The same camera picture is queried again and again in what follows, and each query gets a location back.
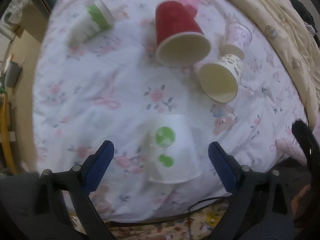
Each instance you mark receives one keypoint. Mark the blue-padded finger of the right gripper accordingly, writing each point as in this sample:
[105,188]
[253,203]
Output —
[307,142]

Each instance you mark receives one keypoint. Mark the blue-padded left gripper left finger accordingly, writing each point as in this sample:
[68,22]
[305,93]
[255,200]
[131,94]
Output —
[79,181]

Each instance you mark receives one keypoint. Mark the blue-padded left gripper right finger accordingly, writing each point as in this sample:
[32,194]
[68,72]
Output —
[260,208]

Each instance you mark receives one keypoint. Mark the white cup with green dots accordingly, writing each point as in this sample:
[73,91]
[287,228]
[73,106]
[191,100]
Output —
[172,156]

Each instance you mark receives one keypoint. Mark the cream cup with cartoon print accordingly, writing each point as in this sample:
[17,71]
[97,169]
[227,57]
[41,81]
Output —
[220,79]

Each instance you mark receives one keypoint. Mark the small pink patterned cup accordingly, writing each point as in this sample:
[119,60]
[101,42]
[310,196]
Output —
[236,40]

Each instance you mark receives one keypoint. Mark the red paper cup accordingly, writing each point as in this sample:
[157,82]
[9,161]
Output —
[180,40]

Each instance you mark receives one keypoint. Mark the white cup with green band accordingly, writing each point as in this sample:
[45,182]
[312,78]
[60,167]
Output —
[96,18]

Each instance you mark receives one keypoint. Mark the yellow wooden chair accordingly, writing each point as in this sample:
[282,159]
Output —
[5,136]

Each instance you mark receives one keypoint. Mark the floral white bed sheet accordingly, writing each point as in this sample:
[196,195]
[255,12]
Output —
[111,87]

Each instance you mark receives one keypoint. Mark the black clothing on bed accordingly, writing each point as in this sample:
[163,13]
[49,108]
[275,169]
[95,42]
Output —
[306,17]

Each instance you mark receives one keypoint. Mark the grey waste bin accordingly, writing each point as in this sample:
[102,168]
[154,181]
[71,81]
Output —
[12,74]

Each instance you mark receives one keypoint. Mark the cream bear-print duvet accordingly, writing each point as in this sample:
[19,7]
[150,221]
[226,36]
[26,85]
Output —
[288,35]

